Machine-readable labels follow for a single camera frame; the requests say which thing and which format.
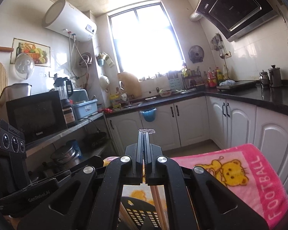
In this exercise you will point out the wall exhaust fan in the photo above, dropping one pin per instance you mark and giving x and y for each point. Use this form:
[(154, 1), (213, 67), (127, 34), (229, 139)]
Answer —
[(196, 54)]

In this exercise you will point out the black microwave oven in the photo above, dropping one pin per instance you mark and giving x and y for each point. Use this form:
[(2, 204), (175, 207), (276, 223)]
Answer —
[(37, 116)]

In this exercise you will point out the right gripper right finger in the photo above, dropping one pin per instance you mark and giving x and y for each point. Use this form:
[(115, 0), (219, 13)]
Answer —
[(194, 198)]

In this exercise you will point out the wooden cutting board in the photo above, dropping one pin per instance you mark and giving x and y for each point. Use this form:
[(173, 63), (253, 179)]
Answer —
[(131, 84)]

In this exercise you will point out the white water heater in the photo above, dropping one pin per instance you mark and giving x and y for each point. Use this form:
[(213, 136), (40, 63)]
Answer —
[(63, 18)]

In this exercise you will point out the black range hood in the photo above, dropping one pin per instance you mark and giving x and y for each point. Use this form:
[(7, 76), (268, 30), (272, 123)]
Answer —
[(236, 18)]

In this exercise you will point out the blue plastic box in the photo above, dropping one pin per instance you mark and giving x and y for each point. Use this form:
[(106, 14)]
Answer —
[(85, 109)]

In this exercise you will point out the dark green utensil basket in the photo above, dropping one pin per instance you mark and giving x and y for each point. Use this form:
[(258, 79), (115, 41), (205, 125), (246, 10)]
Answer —
[(141, 212)]

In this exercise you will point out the fruit picture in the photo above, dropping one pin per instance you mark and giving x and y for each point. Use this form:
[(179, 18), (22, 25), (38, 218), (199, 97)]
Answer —
[(38, 52)]

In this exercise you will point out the blue hanging bin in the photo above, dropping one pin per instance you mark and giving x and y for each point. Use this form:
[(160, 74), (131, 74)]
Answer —
[(149, 114)]

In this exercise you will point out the steel kettle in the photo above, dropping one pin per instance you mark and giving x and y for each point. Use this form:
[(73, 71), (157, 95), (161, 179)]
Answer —
[(264, 79)]

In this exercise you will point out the stacked steel pots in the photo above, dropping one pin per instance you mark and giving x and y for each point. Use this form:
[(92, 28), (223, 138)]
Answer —
[(66, 155)]

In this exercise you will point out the red sauce bottle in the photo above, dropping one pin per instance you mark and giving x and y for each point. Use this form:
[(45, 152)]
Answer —
[(212, 80)]

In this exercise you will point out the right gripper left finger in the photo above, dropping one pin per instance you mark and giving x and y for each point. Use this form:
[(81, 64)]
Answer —
[(91, 198)]

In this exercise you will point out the dark metal canister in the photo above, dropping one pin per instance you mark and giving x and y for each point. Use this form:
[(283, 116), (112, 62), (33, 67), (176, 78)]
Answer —
[(275, 76)]

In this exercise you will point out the chopsticks pair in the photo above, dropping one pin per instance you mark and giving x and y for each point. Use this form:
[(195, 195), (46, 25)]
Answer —
[(148, 131), (126, 219), (159, 198)]

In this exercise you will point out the black blender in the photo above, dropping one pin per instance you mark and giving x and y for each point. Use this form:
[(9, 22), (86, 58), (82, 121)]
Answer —
[(65, 89)]

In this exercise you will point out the pink cartoon blanket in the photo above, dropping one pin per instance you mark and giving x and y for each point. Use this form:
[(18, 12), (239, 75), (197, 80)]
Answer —
[(245, 172)]

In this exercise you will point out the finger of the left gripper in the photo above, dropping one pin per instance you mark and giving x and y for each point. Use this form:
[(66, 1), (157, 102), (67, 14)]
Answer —
[(95, 161)]

